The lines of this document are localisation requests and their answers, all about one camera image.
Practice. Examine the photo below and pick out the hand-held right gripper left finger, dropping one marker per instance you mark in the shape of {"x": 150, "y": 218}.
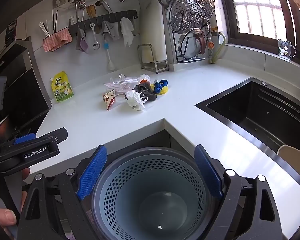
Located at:
{"x": 92, "y": 172}

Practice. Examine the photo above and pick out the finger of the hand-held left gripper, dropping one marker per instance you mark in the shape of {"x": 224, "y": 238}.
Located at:
{"x": 35, "y": 152}

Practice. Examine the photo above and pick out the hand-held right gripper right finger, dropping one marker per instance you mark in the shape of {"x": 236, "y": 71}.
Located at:
{"x": 207, "y": 172}

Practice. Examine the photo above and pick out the blue perforated waste basket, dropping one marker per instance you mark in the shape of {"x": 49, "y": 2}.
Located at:
{"x": 130, "y": 175}

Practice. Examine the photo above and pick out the red white snack wrapper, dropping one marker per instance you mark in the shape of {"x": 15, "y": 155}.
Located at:
{"x": 109, "y": 101}

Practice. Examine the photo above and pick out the white plastic bag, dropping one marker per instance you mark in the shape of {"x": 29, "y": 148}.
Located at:
{"x": 135, "y": 100}

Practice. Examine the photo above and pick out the black cloth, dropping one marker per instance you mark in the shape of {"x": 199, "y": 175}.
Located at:
{"x": 145, "y": 92}

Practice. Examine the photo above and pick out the blue and yellow wrapper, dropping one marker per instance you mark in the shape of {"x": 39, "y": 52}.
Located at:
{"x": 161, "y": 84}

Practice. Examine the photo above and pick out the person's left hand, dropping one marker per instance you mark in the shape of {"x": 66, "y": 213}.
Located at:
{"x": 2, "y": 218}

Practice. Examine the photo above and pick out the black range hood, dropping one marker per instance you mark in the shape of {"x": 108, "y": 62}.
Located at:
{"x": 17, "y": 85}

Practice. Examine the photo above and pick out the yellow green refill pouch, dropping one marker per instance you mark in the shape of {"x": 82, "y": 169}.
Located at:
{"x": 62, "y": 87}

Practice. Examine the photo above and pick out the black kitchen sink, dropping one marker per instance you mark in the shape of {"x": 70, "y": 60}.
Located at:
{"x": 260, "y": 110}

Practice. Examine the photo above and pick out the beige rounded board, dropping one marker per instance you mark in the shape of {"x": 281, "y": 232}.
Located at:
{"x": 290, "y": 157}

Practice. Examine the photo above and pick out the pink wavy dishcloth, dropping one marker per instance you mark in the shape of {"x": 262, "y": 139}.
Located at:
{"x": 57, "y": 41}

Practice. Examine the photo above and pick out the chopstick bundle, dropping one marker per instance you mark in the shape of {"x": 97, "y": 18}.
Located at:
{"x": 45, "y": 30}

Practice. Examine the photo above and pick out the yellow plastic lid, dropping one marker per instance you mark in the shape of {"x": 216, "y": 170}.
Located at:
{"x": 164, "y": 90}

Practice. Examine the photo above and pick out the orange fruit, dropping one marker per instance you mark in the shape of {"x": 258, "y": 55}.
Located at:
{"x": 125, "y": 83}

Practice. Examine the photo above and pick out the purple grey rag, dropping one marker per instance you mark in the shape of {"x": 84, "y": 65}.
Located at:
{"x": 82, "y": 42}

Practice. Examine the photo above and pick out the clear crumpled plastic wrap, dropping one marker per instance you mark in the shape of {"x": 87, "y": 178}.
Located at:
{"x": 144, "y": 77}

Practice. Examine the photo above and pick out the blue white bottle brush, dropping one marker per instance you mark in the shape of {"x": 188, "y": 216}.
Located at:
{"x": 109, "y": 60}

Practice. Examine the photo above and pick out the black lid rack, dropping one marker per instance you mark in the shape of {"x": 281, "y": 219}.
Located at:
{"x": 190, "y": 60}

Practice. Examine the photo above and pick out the metal spoon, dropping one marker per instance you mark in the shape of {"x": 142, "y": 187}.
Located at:
{"x": 95, "y": 44}

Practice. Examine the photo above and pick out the metal cutting board stand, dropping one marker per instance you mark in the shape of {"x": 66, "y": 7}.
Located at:
{"x": 155, "y": 66}

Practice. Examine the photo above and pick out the gas valve with orange dial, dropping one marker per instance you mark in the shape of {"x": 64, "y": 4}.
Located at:
{"x": 210, "y": 45}

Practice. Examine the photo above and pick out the wooden spatula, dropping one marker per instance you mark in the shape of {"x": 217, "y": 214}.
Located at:
{"x": 91, "y": 10}

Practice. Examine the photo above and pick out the glass mug with print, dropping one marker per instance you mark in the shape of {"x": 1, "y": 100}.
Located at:
{"x": 285, "y": 50}

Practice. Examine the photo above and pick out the white rag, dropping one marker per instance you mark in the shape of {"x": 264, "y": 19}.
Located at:
{"x": 127, "y": 31}

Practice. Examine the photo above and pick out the white cutting board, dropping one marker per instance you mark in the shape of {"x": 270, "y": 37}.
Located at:
{"x": 153, "y": 35}

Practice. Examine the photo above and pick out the steel steamer plate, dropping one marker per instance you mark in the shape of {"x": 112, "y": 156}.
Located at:
{"x": 191, "y": 8}

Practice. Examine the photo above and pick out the black wall packet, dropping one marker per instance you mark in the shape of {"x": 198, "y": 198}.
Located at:
{"x": 11, "y": 31}

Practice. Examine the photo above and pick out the white wall socket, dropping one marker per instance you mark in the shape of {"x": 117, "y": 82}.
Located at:
{"x": 58, "y": 1}

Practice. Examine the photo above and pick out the grey wall hook rail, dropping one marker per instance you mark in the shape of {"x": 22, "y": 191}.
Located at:
{"x": 107, "y": 18}

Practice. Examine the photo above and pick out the window with dark frame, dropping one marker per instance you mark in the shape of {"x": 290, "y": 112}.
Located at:
{"x": 257, "y": 7}

